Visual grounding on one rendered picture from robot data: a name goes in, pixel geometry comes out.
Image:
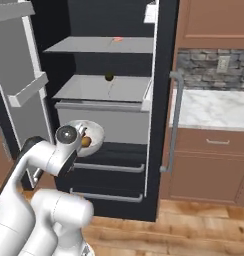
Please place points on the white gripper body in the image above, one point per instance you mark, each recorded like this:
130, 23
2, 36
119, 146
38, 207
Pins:
80, 128

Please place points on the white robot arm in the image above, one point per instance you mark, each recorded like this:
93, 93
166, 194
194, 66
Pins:
17, 213

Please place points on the brown chicken drumstick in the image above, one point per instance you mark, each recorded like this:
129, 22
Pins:
87, 142

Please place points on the white bowl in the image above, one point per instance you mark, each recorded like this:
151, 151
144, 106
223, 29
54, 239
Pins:
95, 133

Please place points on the grey fridge shelf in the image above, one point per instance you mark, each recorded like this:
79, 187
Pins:
100, 89
100, 45

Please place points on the black fridge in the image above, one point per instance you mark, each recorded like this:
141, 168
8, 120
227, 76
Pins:
167, 133

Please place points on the grey fridge door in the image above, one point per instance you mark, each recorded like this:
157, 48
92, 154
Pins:
14, 50

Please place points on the grey crisper drawer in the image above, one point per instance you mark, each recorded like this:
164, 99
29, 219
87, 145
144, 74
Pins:
127, 123

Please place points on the small dark olive fruit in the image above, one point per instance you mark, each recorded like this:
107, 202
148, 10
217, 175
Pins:
109, 77

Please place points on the grey door shelf bin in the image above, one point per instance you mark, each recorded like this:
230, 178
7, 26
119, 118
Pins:
27, 90
12, 10

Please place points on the small pink food item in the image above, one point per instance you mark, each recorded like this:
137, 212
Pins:
117, 39

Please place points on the brown drawer front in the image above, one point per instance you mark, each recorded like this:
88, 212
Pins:
194, 141

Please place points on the brown base cupboard door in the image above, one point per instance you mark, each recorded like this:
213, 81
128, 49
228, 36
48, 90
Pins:
207, 180

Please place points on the grey wall socket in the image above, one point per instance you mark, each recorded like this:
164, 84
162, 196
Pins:
223, 64

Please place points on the brown wall cupboard door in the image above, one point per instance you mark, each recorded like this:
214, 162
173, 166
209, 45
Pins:
214, 23

